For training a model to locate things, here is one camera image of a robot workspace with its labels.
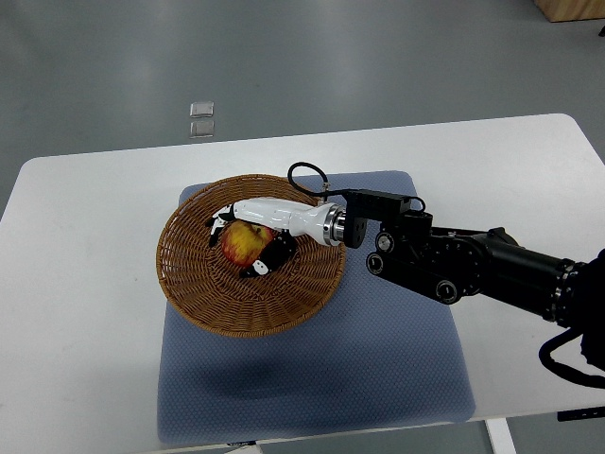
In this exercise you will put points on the upper metal floor plate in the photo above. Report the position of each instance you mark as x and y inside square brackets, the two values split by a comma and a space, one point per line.
[202, 109]

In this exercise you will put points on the lower metal floor plate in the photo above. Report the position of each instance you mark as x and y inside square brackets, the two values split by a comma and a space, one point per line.
[202, 129]

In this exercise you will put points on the metal floor plate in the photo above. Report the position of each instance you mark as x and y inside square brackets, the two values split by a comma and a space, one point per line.
[202, 129]
[202, 109]

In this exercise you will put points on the black table control panel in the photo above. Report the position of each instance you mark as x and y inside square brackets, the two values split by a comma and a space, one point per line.
[580, 414]

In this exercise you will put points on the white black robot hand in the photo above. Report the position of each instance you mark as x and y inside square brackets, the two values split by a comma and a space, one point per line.
[289, 219]

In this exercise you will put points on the wooden box corner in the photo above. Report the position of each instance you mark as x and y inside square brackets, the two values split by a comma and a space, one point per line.
[558, 11]

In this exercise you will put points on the blue grey table mat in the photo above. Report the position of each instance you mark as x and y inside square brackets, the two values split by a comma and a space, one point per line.
[376, 356]

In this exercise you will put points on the white table leg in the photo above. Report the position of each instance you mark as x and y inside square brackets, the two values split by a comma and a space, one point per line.
[500, 437]

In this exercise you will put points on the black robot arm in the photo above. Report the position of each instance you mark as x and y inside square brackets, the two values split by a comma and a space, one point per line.
[447, 264]

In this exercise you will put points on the brown wicker basket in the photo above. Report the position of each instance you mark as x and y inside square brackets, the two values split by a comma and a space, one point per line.
[207, 289]

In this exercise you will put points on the red yellow apple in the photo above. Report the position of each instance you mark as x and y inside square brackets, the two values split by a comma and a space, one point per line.
[242, 242]

